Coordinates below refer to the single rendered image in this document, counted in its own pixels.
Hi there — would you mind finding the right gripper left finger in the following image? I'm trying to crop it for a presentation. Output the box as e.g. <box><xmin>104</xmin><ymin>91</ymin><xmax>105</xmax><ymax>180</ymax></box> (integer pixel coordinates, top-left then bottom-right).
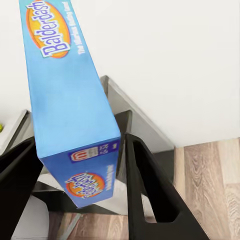
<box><xmin>0</xmin><ymin>136</ymin><xmax>44</xmax><ymax>240</ymax></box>

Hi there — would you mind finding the board game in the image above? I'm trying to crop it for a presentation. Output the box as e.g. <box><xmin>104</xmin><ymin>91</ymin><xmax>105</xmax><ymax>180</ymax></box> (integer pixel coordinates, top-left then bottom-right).
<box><xmin>18</xmin><ymin>0</ymin><xmax>121</xmax><ymax>208</ymax></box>

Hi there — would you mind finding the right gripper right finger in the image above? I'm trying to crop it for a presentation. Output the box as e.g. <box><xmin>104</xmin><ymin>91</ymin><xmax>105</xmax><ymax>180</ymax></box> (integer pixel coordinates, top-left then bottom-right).
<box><xmin>125</xmin><ymin>133</ymin><xmax>210</xmax><ymax>240</ymax></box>

